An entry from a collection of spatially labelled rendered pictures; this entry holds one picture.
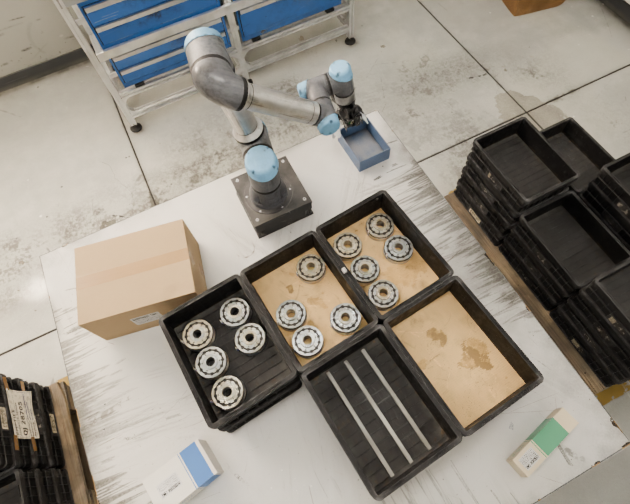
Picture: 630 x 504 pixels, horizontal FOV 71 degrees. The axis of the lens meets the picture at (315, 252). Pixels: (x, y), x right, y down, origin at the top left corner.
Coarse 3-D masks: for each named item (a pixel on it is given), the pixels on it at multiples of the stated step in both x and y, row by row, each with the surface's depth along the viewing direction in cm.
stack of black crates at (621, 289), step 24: (624, 264) 177; (600, 288) 174; (624, 288) 184; (552, 312) 214; (576, 312) 194; (600, 312) 180; (624, 312) 169; (576, 336) 203; (600, 336) 186; (624, 336) 174; (600, 360) 193; (624, 360) 181
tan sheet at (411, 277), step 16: (352, 224) 165; (368, 240) 162; (384, 256) 159; (416, 256) 158; (384, 272) 156; (400, 272) 156; (416, 272) 156; (432, 272) 155; (368, 288) 154; (400, 288) 153; (416, 288) 153
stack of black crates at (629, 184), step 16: (624, 160) 202; (608, 176) 196; (624, 176) 207; (592, 192) 210; (608, 192) 202; (624, 192) 192; (592, 208) 213; (608, 208) 206; (624, 208) 197; (608, 224) 209; (624, 224) 201; (624, 240) 205
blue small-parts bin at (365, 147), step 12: (348, 132) 198; (360, 132) 200; (372, 132) 197; (348, 144) 198; (360, 144) 197; (372, 144) 197; (384, 144) 191; (360, 156) 194; (372, 156) 186; (384, 156) 190; (360, 168) 189
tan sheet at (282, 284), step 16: (320, 256) 161; (272, 272) 159; (288, 272) 158; (256, 288) 157; (272, 288) 156; (288, 288) 156; (304, 288) 155; (320, 288) 155; (336, 288) 155; (272, 304) 154; (304, 304) 153; (320, 304) 153; (336, 304) 152; (352, 304) 152; (320, 320) 150; (288, 336) 148; (336, 336) 147; (320, 352) 145
